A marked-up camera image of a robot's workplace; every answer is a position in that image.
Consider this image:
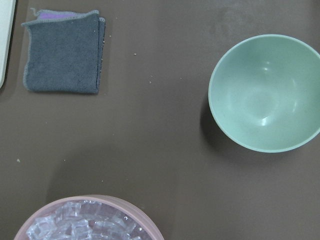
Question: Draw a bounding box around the pink bowl of ice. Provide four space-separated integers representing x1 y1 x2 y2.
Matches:
15 195 163 240

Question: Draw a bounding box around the mint green bowl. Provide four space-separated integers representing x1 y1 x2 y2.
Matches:
208 34 320 153

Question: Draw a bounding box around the grey folded cloth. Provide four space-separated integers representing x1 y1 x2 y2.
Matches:
22 9 106 94

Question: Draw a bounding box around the cream plastic tray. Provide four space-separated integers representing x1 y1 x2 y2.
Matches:
0 0 16 87

